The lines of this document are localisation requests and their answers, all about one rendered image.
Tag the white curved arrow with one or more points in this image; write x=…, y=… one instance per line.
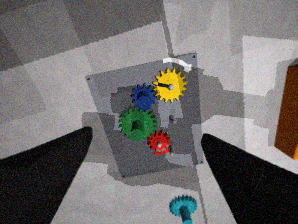
x=187, y=68

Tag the teal gear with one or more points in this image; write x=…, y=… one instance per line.
x=183, y=206

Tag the green gear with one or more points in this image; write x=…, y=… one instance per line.
x=137, y=124

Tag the grey board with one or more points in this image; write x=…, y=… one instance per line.
x=181, y=119

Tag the dark blue gear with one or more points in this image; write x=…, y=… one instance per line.
x=143, y=96

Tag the red gear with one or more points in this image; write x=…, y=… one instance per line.
x=163, y=138

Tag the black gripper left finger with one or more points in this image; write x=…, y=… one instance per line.
x=34, y=182

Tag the yellow gear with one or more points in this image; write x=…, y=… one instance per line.
x=169, y=78

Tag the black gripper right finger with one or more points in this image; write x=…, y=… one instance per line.
x=256, y=191

